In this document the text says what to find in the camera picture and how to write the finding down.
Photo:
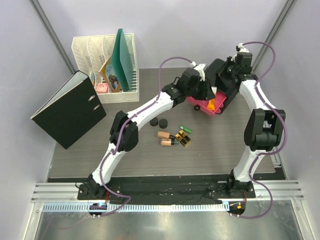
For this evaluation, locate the white slotted cable duct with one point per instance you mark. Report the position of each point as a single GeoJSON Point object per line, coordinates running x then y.
{"type": "Point", "coordinates": [95, 207]}

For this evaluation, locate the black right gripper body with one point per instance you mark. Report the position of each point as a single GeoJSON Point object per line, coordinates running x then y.
{"type": "Point", "coordinates": [226, 73]}

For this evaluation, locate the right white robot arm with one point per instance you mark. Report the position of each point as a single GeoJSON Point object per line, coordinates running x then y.
{"type": "Point", "coordinates": [264, 128]}

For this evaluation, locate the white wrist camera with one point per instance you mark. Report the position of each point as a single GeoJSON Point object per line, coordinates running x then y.
{"type": "Point", "coordinates": [241, 48]}
{"type": "Point", "coordinates": [200, 68]}

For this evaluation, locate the pink drawer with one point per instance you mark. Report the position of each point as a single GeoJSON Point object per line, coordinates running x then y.
{"type": "Point", "coordinates": [220, 110]}
{"type": "Point", "coordinates": [219, 102]}

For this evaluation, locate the pink middle drawer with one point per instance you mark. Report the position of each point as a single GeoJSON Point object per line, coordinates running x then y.
{"type": "Point", "coordinates": [220, 110]}

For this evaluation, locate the pink top drawer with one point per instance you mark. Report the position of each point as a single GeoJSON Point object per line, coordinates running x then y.
{"type": "Point", "coordinates": [219, 102]}

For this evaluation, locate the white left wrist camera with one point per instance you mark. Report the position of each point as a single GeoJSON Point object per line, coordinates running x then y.
{"type": "Point", "coordinates": [200, 68]}

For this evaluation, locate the orange cream tube white cap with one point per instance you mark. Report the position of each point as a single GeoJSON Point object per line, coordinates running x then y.
{"type": "Point", "coordinates": [211, 103]}

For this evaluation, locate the white magazine file rack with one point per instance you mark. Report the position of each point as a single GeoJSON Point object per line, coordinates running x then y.
{"type": "Point", "coordinates": [93, 54]}

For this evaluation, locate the gold lipstick case left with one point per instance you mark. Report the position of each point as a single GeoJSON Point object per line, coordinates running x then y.
{"type": "Point", "coordinates": [178, 137]}

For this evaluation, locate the black ring binder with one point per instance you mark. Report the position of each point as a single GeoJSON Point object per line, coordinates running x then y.
{"type": "Point", "coordinates": [72, 111]}

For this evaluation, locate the green lip balm tube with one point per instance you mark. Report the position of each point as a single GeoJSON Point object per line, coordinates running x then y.
{"type": "Point", "coordinates": [186, 129]}

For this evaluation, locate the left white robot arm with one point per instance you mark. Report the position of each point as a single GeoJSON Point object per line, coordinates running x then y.
{"type": "Point", "coordinates": [124, 133]}

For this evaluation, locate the aluminium rail frame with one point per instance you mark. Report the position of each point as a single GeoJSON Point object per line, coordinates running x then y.
{"type": "Point", "coordinates": [278, 212]}

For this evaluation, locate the green plastic folder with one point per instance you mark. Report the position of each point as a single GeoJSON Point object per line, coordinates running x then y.
{"type": "Point", "coordinates": [121, 61]}

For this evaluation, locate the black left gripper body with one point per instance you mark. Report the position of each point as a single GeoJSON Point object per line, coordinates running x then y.
{"type": "Point", "coordinates": [199, 90]}

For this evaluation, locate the beige foundation bottle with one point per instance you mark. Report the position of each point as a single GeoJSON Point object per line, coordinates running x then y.
{"type": "Point", "coordinates": [165, 135]}
{"type": "Point", "coordinates": [166, 142]}

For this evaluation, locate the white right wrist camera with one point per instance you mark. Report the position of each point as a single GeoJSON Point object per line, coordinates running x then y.
{"type": "Point", "coordinates": [241, 48]}

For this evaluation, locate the colourful picture booklet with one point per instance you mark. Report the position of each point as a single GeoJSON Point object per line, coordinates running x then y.
{"type": "Point", "coordinates": [109, 76]}

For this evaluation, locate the black drawer organizer box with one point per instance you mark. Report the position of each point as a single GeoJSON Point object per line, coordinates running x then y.
{"type": "Point", "coordinates": [230, 90]}

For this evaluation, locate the pink sticky note pad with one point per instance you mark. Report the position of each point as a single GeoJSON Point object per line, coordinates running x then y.
{"type": "Point", "coordinates": [102, 88]}

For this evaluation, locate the gold lipstick case right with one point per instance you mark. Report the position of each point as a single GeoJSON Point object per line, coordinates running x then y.
{"type": "Point", "coordinates": [185, 140]}

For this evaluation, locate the black round jar right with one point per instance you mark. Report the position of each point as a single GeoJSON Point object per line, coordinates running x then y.
{"type": "Point", "coordinates": [163, 123]}

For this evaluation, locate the gold lipstick case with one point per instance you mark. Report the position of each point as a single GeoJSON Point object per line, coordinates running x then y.
{"type": "Point", "coordinates": [178, 137]}
{"type": "Point", "coordinates": [185, 140]}

